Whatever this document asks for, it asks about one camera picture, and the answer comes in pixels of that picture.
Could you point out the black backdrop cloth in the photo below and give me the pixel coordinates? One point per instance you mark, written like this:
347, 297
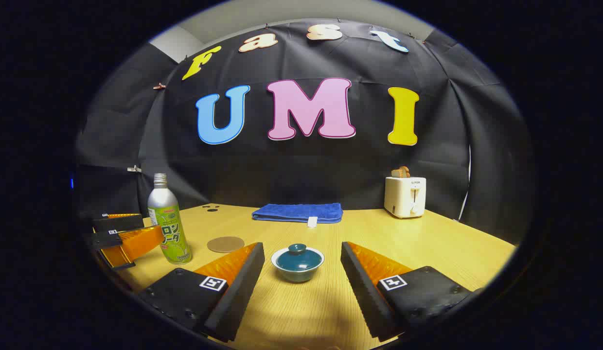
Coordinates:
301, 165

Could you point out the white toaster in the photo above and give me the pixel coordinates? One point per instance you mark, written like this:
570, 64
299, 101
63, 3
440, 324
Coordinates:
403, 197

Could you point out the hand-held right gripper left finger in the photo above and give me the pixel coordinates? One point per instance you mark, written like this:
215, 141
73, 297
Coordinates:
233, 296

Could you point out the folded blue towel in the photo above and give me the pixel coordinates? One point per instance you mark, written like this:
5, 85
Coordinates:
296, 212

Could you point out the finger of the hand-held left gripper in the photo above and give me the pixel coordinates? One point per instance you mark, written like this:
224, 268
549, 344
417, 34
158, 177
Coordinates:
119, 223
136, 243

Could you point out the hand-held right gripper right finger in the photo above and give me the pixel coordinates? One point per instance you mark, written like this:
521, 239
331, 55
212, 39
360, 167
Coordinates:
367, 291

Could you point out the silver metal clip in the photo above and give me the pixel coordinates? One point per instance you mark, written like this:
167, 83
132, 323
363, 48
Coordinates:
134, 169

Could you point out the toast slice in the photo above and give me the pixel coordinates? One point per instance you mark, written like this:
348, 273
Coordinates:
401, 172

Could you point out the brown round coaster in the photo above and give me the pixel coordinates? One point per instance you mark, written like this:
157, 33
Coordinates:
225, 244

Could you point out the silver green water bottle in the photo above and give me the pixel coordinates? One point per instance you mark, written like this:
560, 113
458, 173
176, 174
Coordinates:
163, 204

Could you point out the white teal teacup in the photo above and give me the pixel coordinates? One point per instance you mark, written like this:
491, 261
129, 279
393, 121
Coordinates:
296, 276

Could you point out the teal teacup lid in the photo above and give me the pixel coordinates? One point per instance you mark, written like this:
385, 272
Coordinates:
296, 260

